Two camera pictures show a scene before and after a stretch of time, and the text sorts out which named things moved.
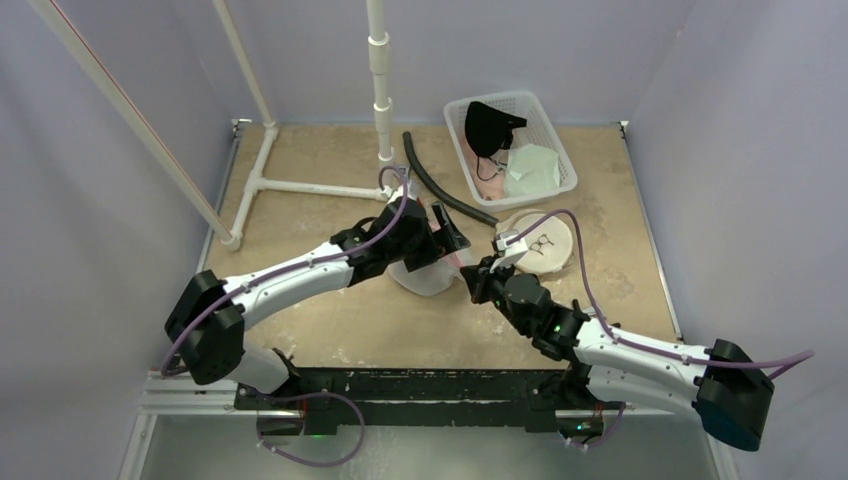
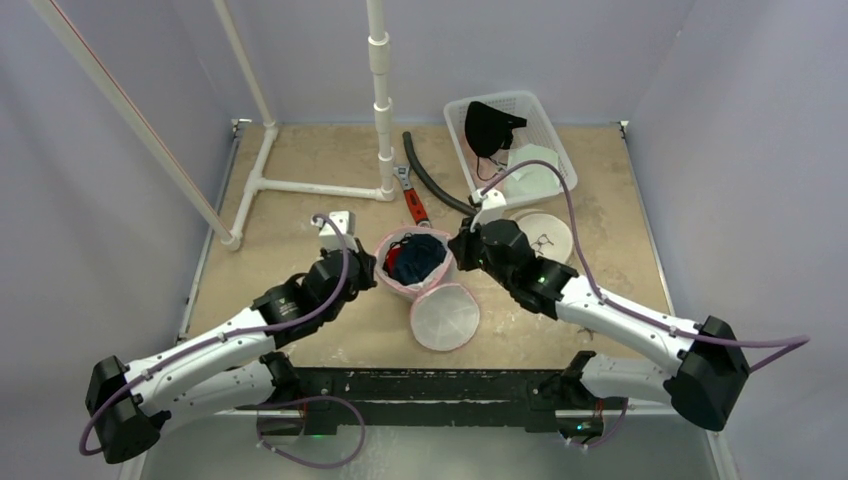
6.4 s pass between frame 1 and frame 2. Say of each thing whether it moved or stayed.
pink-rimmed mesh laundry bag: moved
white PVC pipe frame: stayed
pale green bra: stayed
